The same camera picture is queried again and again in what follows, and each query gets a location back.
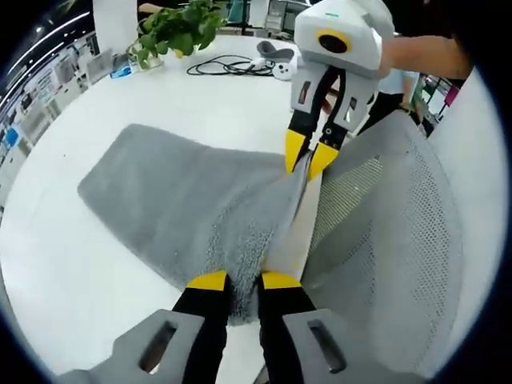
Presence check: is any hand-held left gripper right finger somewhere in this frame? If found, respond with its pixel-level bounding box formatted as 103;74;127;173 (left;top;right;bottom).
258;270;385;384

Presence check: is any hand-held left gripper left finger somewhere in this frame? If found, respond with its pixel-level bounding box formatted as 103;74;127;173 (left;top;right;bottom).
112;270;231;384

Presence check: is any white table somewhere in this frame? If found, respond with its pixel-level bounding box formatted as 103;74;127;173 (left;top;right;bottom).
0;34;361;379

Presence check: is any green potted plant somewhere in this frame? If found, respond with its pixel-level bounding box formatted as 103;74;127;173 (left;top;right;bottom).
127;0;230;73

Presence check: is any coiled black cable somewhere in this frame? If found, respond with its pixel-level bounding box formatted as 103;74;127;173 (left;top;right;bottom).
186;54;277;77

